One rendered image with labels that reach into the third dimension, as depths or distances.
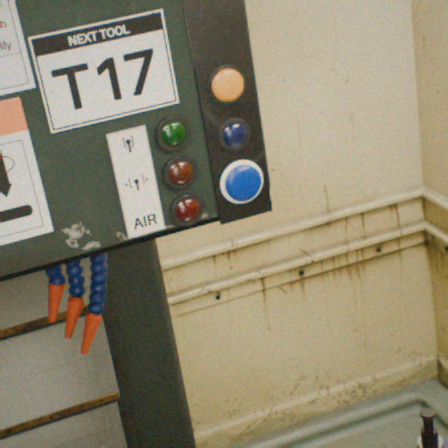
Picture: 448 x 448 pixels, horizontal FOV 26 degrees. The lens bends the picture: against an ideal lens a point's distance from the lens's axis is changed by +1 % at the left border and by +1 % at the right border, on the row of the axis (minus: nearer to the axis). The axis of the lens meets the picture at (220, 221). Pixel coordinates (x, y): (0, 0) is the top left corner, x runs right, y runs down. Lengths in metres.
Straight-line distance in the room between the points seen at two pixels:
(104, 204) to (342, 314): 1.44
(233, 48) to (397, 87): 1.29
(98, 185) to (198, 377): 1.37
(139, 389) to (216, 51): 0.97
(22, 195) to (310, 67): 1.25
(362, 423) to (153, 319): 0.80
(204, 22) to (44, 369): 0.89
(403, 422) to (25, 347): 1.03
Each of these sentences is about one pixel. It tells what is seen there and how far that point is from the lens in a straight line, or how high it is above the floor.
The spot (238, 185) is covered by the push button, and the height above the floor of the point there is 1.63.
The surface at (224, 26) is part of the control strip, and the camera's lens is 0.73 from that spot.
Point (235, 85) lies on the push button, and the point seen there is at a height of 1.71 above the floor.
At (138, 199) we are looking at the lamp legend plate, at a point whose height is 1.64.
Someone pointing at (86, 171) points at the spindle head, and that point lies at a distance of 0.72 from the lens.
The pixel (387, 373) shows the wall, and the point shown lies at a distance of 2.25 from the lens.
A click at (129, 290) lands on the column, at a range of 1.53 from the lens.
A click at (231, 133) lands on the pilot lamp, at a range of 0.74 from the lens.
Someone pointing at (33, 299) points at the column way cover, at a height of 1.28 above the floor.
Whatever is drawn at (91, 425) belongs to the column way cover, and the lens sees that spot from 1.58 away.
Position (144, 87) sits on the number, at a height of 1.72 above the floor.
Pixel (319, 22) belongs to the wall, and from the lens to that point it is 1.90.
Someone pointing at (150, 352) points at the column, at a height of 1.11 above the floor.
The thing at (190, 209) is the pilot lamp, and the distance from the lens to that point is 0.75.
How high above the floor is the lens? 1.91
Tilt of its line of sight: 23 degrees down
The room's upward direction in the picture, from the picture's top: 10 degrees counter-clockwise
